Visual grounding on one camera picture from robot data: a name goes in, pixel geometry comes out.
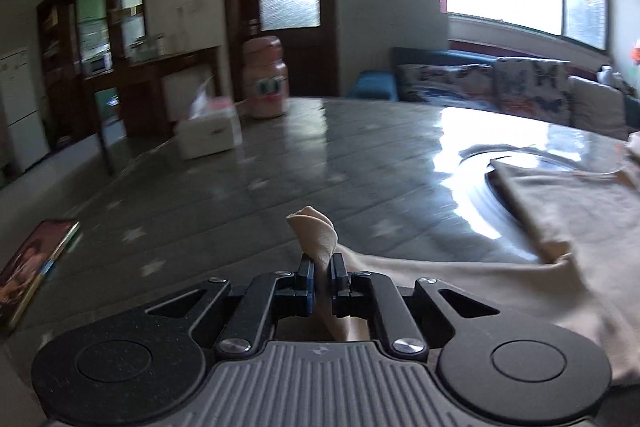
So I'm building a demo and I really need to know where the blue sofa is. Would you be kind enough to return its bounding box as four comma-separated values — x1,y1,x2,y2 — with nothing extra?
347,47,640,138

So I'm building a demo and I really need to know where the white tissue box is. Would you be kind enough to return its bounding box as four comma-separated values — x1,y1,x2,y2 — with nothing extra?
174,77,243,159

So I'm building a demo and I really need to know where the dark wooden display cabinet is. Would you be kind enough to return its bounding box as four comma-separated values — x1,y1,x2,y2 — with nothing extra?
37,0,148,148

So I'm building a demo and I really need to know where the white plush toy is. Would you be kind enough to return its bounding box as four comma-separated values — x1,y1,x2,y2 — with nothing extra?
597,65,626,90

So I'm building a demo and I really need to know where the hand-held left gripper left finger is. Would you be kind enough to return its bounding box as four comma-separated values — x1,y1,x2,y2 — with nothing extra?
145,255,317,360

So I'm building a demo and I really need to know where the plain beige cushion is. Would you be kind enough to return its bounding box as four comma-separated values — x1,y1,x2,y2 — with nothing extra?
567,76,628,140

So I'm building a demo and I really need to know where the round black induction cooker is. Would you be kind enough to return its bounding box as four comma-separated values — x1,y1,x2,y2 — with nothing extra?
452,144,626,253

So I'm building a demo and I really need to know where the white refrigerator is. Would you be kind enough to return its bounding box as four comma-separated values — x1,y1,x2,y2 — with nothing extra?
0,48,51,178

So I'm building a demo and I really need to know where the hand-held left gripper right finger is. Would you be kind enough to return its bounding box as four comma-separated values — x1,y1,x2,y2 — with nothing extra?
327,253,501,360

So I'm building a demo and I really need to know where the dark wooden sideboard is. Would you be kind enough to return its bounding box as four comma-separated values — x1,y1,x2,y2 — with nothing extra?
95,46,223,142

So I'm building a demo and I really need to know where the cream cloth garment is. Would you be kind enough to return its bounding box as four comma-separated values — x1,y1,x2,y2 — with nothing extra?
286,132,640,388

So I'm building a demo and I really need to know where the pink jar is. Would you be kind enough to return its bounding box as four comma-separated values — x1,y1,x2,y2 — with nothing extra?
242,36,290,120

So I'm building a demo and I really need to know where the book with photo cover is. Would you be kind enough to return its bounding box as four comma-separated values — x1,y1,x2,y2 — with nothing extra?
0,219,81,333

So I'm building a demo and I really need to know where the butterfly print cushion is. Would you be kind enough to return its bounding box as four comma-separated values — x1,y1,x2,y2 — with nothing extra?
492,57,573,125
397,63,496,105

